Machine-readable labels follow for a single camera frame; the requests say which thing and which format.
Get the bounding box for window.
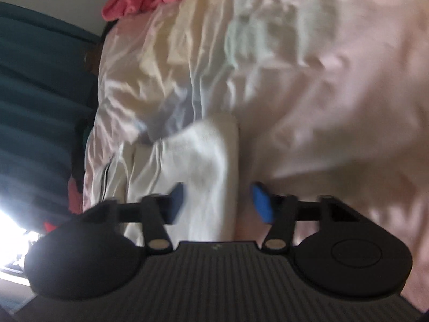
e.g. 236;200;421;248
0;204;45;286

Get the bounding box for wide blue curtain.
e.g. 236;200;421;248
0;2;103;222

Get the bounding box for cream white pants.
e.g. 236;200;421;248
101;112;241;242

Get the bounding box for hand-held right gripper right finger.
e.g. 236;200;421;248
251;181;363;254

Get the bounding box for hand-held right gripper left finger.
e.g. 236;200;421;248
95;182;186;255

